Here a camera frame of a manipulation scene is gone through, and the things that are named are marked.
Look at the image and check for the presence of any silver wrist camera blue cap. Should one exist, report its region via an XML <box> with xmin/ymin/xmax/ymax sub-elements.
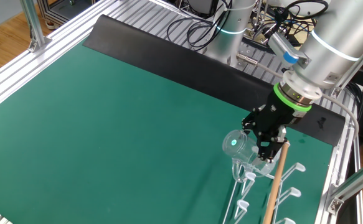
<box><xmin>267</xmin><ymin>32</ymin><xmax>312</xmax><ymax>68</ymax></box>

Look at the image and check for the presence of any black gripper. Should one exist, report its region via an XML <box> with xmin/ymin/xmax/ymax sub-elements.
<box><xmin>241</xmin><ymin>92</ymin><xmax>307</xmax><ymax>164</ymax></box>

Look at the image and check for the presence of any green table mat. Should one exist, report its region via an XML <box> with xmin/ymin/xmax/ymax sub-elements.
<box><xmin>0</xmin><ymin>40</ymin><xmax>334</xmax><ymax>224</ymax></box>

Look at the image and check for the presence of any white wire cup rack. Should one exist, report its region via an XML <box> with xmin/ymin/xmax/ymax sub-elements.
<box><xmin>223</xmin><ymin>140</ymin><xmax>306</xmax><ymax>224</ymax></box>

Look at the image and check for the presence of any aluminium frame post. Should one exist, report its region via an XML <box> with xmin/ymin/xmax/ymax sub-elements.
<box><xmin>19</xmin><ymin>0</ymin><xmax>53</xmax><ymax>53</ymax></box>
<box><xmin>330</xmin><ymin>34</ymin><xmax>363</xmax><ymax>100</ymax></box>
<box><xmin>326</xmin><ymin>154</ymin><xmax>363</xmax><ymax>216</ymax></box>

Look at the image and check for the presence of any green ringed wrist flange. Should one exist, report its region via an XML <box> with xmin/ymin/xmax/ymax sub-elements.
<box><xmin>273</xmin><ymin>81</ymin><xmax>313</xmax><ymax>113</ymax></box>

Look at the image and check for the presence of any black rubber mat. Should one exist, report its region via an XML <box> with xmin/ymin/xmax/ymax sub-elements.
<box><xmin>82</xmin><ymin>14</ymin><xmax>346</xmax><ymax>147</ymax></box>

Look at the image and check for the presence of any clear glass cup with handle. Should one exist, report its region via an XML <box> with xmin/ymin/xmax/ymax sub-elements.
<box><xmin>222</xmin><ymin>129</ymin><xmax>282</xmax><ymax>184</ymax></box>

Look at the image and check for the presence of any grey cable with metal plug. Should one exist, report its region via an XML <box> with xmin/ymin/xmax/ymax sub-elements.
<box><xmin>236</xmin><ymin>52</ymin><xmax>360</xmax><ymax>142</ymax></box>

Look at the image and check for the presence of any black white striped cabinet frame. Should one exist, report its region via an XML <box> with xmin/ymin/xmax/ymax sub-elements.
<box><xmin>37</xmin><ymin>0</ymin><xmax>95</xmax><ymax>30</ymax></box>

